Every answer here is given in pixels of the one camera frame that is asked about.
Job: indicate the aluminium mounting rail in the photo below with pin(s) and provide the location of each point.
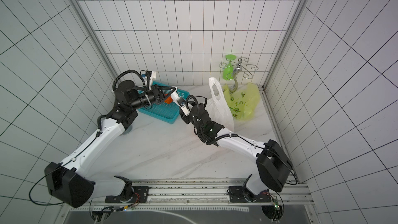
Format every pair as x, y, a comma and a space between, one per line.
197, 194

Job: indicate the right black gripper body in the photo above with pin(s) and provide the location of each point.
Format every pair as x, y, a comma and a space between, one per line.
190, 114

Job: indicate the chrome glass holder stand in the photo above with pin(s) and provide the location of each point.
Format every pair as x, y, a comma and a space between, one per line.
241, 65

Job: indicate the green plastic wine glass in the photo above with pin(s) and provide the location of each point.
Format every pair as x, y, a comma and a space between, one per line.
228, 67

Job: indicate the light blue cup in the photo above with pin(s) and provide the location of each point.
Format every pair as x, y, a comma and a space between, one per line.
128, 130

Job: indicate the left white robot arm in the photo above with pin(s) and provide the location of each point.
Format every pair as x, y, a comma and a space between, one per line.
69, 180

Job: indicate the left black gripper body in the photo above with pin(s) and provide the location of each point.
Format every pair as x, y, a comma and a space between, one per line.
156, 93

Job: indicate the teal plastic basket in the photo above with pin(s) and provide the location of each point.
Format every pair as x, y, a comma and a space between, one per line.
165, 112

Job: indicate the white printed plastic bag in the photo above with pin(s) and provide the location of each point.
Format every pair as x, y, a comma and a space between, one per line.
217, 106

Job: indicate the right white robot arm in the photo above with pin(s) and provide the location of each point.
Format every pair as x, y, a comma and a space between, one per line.
272, 163

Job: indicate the green plastic bag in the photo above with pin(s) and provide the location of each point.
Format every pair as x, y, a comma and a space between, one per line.
242, 103

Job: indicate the orange three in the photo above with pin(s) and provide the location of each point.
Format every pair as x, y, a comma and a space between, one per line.
169, 100

